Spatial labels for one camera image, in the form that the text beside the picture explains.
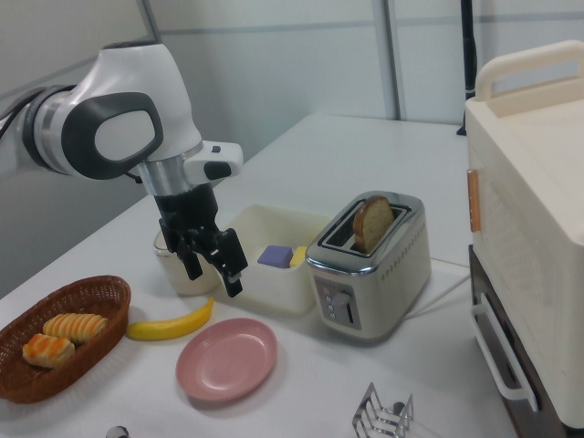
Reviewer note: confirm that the white rectangular plastic bin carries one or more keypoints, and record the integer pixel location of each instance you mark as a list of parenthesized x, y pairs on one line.
[(274, 274)]

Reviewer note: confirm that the grey wall partition post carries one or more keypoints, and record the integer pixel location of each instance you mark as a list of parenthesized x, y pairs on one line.
[(393, 59)]

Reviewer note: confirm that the ridged bread roll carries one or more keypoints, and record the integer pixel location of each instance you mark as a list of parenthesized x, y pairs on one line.
[(75, 326)]

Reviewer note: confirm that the toasted bread slice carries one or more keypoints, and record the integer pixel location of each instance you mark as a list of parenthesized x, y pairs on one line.
[(372, 223)]

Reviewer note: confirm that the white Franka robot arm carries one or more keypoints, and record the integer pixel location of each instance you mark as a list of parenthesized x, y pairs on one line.
[(132, 91)]

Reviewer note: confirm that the yellow block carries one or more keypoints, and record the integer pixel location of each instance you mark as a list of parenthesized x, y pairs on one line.
[(299, 256)]

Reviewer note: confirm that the cream two-slot toaster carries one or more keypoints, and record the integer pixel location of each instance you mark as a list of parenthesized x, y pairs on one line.
[(369, 269)]

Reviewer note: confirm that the metal toast rack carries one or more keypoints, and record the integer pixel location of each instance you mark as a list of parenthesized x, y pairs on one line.
[(383, 413)]

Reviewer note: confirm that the glazed bread pastry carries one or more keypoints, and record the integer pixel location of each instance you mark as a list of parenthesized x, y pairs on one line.
[(48, 350)]

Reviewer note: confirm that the cream cup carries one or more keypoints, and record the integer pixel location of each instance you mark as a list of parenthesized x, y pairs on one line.
[(175, 274)]

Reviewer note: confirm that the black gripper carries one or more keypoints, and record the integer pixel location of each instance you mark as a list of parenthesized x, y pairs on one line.
[(187, 212)]

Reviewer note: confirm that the yellow banana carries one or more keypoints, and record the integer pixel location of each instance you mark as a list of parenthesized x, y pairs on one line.
[(173, 325)]

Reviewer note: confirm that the pink plate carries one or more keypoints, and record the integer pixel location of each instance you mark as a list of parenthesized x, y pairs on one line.
[(226, 359)]

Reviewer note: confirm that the brown wicker basket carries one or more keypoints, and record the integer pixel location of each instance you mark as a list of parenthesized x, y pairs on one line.
[(64, 360)]

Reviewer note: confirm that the cream oven appliance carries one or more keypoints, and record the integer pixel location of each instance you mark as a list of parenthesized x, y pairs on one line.
[(529, 228)]

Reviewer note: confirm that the purple block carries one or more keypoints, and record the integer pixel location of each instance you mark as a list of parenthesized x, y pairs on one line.
[(274, 256)]

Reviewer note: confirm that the small black white object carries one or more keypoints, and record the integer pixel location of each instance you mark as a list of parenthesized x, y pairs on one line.
[(117, 432)]

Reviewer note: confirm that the black vertical pole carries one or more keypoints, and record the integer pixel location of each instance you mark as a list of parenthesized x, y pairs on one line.
[(468, 50)]

